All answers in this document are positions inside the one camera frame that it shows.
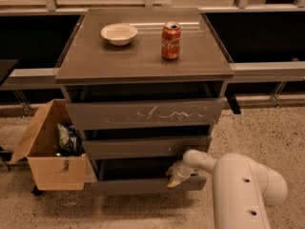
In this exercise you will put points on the grey bottom drawer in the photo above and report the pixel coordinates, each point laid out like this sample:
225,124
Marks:
142,175

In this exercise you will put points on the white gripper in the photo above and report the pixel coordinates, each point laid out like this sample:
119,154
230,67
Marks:
180,172

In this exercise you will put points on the green snack bag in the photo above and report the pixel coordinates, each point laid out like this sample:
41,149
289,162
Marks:
63,135

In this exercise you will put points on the grey top drawer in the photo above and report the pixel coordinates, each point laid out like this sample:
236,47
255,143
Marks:
145,114

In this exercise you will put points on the cardboard box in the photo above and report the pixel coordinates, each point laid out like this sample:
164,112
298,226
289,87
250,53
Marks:
37,146

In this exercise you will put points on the grey drawer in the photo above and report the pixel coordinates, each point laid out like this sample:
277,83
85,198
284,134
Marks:
145,147
145,114
142,175

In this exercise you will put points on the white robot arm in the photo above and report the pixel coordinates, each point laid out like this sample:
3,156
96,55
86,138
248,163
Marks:
242,187

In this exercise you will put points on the white bowl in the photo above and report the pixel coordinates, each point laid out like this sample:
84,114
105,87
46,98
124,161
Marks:
119,34

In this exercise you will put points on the red cola can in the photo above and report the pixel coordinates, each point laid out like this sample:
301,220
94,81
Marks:
170,41

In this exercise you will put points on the grey wall rail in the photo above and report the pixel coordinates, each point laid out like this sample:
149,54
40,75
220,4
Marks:
44,78

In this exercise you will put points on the grey middle drawer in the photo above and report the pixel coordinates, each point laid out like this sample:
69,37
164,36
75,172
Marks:
145,147

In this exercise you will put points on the grey drawer cabinet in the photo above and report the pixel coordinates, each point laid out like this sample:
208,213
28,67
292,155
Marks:
95,71

